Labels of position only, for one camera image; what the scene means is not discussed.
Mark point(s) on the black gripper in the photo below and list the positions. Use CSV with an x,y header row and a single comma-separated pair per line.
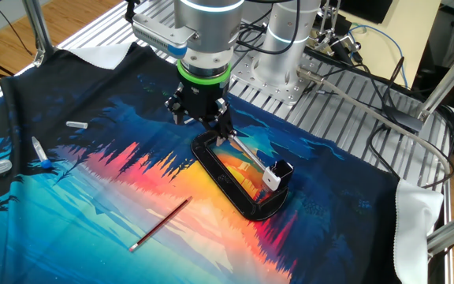
x,y
201,98

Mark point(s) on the red black pencil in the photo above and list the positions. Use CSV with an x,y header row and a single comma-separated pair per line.
x,y
160,224

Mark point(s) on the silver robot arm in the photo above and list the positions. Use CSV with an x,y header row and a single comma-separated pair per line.
x,y
207,31

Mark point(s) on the black white pencil sharpener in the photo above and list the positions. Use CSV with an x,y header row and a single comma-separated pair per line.
x,y
283,171

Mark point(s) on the black C-clamp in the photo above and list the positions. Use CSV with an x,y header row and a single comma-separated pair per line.
x,y
227,185

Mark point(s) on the short clear plastic tube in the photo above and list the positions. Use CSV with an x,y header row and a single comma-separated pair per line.
x,y
77,124

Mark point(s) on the colourful forest print cloth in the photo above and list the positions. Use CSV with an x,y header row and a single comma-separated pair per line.
x,y
93,217

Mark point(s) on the clear tube with blue cap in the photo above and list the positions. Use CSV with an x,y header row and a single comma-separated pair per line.
x,y
39,150

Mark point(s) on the black monitor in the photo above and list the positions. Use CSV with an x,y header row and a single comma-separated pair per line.
x,y
369,10

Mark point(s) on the black power adapter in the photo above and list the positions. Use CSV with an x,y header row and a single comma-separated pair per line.
x,y
404,118

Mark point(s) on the pale yellow desk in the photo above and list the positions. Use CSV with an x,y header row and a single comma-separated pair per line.
x,y
412,27

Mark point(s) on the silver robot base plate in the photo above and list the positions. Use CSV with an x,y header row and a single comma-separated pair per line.
x,y
250,81

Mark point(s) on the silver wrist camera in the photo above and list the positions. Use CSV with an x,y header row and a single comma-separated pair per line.
x,y
160,35

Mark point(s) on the metal camera mount stand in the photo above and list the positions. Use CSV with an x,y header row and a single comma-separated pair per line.
x,y
343,45

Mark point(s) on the aluminium frame post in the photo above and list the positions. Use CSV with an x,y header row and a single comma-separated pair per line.
x,y
453,71
38,27

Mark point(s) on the aluminium frame bar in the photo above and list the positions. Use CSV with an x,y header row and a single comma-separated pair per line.
x,y
453,230

